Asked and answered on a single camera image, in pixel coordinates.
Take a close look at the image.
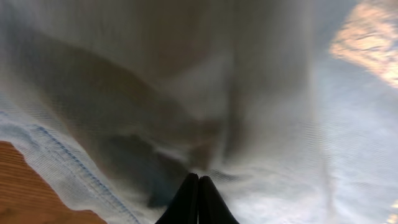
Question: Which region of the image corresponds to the light blue t-shirt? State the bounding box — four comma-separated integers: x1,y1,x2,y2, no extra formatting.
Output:
1,0,397,223

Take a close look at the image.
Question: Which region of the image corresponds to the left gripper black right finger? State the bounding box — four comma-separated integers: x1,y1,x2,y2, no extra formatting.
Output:
198,176,239,224

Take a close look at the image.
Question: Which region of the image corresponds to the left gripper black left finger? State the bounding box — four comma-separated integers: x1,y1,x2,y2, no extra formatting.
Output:
155,173,199,224

